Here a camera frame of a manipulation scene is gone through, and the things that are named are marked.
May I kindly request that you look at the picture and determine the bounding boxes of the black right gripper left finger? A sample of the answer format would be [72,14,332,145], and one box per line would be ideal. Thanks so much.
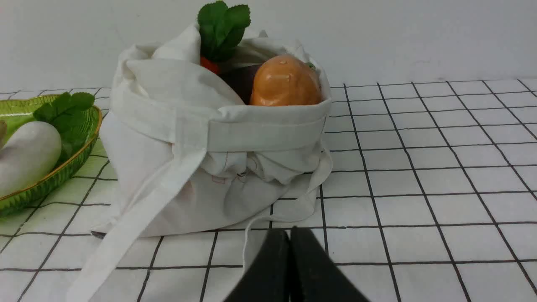
[225,230,289,302]

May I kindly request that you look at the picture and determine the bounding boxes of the green leaf-shaped glass plate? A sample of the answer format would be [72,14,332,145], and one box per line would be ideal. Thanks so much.
[1,94,102,217]

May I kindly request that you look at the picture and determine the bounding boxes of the orange squash vegetable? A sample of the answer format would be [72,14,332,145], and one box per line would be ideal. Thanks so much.
[249,54,323,107]

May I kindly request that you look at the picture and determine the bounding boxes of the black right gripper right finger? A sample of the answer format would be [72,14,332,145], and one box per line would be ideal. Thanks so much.
[289,227,369,302]

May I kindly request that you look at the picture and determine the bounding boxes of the white cloth bag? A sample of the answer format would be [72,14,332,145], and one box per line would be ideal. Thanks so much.
[65,23,333,302]

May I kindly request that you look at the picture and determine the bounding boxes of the dark purple eggplant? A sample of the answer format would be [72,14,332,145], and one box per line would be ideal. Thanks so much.
[219,64,261,105]

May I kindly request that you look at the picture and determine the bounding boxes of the white radish with leaves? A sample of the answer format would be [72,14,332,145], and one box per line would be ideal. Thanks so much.
[0,92,95,196]

